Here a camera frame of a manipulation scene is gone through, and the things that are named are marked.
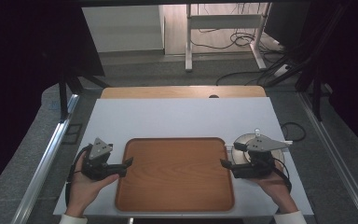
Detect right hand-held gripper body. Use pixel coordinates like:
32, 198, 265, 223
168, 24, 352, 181
231, 134, 294, 180

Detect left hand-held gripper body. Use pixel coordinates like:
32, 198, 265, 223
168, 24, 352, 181
80, 137, 129, 182

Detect brown wooden tray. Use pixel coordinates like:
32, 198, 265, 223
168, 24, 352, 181
115, 136, 236, 213

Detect white power strip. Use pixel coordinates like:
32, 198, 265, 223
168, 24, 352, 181
272, 63, 292, 77

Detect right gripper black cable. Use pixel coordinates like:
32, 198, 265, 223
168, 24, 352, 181
272, 157, 293, 193

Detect aluminium rail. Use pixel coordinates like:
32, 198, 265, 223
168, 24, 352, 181
10, 93, 81, 224
297, 92, 358, 224

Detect white metal desk frame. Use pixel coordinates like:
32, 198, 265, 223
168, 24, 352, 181
185, 3, 272, 73

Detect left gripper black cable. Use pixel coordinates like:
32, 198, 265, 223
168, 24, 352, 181
63, 143, 93, 208

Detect beige striped plate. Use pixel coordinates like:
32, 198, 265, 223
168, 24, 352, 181
230, 133, 285, 169

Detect black curtain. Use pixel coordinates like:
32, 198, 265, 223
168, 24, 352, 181
304, 0, 358, 162
0, 0, 106, 202

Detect person's right hand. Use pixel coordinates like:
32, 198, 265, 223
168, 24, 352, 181
255, 169, 295, 211

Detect looped black floor cable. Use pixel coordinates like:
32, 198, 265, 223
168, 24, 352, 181
280, 121, 308, 143

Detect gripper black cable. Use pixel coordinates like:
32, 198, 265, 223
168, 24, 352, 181
272, 157, 293, 193
63, 143, 93, 208

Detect beige bowl with brown rim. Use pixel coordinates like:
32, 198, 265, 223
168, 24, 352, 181
235, 133, 258, 147

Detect person's left hand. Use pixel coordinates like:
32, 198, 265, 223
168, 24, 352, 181
65, 152, 120, 217

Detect tangled black cables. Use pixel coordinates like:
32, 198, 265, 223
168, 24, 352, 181
189, 28, 282, 54

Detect black metal stand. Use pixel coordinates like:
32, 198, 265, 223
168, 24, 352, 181
294, 62, 334, 122
58, 74, 110, 123

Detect light wooden table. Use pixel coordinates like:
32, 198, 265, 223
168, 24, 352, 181
100, 85, 268, 100

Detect white chopstick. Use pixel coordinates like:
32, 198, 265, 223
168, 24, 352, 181
225, 140, 294, 148

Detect long black floor cable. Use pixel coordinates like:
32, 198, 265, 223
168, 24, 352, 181
214, 57, 288, 87

